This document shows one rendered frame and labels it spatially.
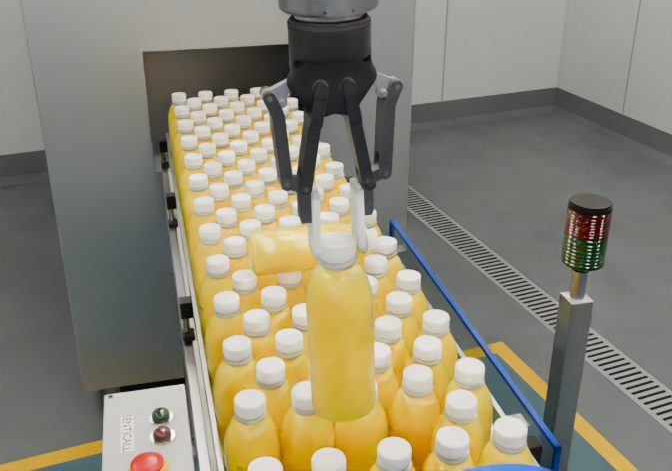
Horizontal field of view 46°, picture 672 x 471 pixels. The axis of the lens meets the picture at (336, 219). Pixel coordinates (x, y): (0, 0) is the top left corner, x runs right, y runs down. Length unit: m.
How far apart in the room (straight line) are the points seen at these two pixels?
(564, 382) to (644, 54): 4.18
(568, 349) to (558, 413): 0.12
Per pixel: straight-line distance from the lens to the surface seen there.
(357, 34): 0.71
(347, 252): 0.80
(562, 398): 1.36
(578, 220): 1.19
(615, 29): 5.58
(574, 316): 1.27
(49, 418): 2.90
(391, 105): 0.76
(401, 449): 0.94
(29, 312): 3.52
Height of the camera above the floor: 1.72
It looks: 25 degrees down
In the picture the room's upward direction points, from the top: straight up
